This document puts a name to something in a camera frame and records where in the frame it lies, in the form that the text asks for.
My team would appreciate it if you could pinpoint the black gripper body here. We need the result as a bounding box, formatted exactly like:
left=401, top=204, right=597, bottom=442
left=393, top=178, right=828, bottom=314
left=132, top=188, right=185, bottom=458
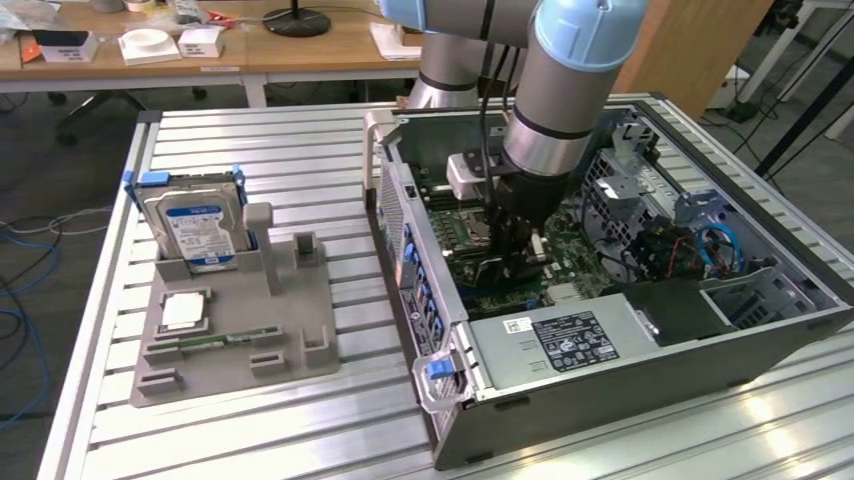
left=484, top=172, right=568, bottom=244

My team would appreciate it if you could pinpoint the black graphics card metal bracket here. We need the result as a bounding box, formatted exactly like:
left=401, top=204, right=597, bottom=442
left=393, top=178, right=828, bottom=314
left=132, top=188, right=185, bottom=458
left=457, top=227, right=553, bottom=290

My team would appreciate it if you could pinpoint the metal CPU socket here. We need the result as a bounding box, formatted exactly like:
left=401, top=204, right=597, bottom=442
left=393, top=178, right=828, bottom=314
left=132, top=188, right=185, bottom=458
left=458, top=207, right=494, bottom=246

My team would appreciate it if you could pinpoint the green motherboard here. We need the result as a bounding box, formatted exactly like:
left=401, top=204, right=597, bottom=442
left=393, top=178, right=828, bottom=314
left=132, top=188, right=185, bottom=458
left=409, top=167, right=621, bottom=321

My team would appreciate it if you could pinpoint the black RAM slot row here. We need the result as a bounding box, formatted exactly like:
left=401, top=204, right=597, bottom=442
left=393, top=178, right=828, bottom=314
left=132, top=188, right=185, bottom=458
left=446, top=243, right=496, bottom=272
left=422, top=180, right=462, bottom=210

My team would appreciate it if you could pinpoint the perforated metal disk cage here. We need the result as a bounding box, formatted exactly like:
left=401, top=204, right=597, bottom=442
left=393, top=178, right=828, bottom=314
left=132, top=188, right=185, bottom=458
left=580, top=147, right=672, bottom=251

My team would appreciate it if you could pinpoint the silver chipset heatsink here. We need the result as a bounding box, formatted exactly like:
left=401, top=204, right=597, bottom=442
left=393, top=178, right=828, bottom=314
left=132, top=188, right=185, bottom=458
left=542, top=283, right=585, bottom=307

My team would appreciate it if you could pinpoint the grey power supply unit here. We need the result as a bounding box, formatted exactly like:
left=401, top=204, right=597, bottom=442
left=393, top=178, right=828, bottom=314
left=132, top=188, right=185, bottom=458
left=468, top=292, right=661, bottom=394

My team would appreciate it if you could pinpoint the white paper booklet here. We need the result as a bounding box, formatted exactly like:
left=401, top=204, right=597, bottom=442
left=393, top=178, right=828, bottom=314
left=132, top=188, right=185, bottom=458
left=369, top=22, right=422, bottom=62

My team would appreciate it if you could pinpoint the black slanted stand pole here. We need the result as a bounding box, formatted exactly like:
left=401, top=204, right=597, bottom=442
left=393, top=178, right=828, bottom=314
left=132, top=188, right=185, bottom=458
left=753, top=4, right=854, bottom=177

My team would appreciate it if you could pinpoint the brown wooden cabinet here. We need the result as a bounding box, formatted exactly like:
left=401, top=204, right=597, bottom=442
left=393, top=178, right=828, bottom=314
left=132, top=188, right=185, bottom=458
left=609, top=0, right=776, bottom=121

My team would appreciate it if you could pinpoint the grey metal disk bay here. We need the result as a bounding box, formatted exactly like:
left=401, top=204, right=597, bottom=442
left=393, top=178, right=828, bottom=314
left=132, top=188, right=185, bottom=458
left=697, top=267, right=839, bottom=332

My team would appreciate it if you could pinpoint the open black PC case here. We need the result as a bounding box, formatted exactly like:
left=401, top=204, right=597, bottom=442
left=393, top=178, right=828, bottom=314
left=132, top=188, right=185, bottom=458
left=361, top=91, right=854, bottom=472

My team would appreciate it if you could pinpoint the grey plastic parts rack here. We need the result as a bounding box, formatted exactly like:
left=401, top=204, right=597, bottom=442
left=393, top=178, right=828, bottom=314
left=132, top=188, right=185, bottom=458
left=129, top=202, right=342, bottom=410

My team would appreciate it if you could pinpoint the black round lamp base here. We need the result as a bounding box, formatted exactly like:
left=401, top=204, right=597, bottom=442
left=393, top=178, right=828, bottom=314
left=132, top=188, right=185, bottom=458
left=261, top=0, right=333, bottom=38

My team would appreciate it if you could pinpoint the hard disk in blue caddy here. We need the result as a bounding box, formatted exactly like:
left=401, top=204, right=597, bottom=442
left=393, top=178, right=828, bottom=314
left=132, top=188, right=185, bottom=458
left=121, top=164, right=258, bottom=275

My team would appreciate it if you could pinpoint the green RAM stick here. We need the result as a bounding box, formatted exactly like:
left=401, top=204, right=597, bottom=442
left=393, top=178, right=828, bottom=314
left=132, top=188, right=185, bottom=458
left=146, top=329, right=274, bottom=354

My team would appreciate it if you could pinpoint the silver CPU chip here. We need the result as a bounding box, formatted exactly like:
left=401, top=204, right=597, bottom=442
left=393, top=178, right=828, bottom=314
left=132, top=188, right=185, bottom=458
left=161, top=293, right=206, bottom=329

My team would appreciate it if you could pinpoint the small white box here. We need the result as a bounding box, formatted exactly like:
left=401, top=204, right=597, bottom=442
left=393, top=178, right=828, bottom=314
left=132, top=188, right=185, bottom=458
left=176, top=27, right=226, bottom=59

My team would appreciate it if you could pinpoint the black office chair base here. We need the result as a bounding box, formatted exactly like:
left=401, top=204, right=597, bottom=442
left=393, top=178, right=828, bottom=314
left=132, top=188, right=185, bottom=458
left=49, top=87, right=208, bottom=147

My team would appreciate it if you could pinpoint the white box black lid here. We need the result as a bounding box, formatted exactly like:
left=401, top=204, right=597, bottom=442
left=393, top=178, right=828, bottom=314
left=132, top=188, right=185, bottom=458
left=31, top=29, right=99, bottom=64

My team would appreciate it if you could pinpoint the orange card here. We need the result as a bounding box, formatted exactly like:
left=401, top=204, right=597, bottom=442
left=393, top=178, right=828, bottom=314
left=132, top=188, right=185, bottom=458
left=17, top=30, right=42, bottom=65

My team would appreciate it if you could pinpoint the clear plastic bag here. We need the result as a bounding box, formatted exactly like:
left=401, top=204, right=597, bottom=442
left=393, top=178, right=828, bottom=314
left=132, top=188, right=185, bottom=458
left=0, top=0, right=65, bottom=44

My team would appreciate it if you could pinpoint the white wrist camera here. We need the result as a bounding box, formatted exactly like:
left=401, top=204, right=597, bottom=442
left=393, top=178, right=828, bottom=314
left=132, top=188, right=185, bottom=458
left=446, top=152, right=505, bottom=201

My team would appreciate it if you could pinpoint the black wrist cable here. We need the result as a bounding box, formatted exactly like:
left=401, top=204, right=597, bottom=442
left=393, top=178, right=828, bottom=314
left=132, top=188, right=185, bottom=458
left=476, top=42, right=525, bottom=211

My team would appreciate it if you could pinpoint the blue data wire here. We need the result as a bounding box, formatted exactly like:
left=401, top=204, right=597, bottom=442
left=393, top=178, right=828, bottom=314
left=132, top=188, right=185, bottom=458
left=692, top=223, right=747, bottom=277

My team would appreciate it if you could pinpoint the wooden desk white frame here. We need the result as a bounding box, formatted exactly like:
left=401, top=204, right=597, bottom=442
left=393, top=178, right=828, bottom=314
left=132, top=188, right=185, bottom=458
left=0, top=0, right=609, bottom=109

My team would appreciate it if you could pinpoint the blue floor cable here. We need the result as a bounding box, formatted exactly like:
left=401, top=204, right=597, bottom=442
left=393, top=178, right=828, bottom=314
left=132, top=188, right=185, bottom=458
left=0, top=224, right=55, bottom=432

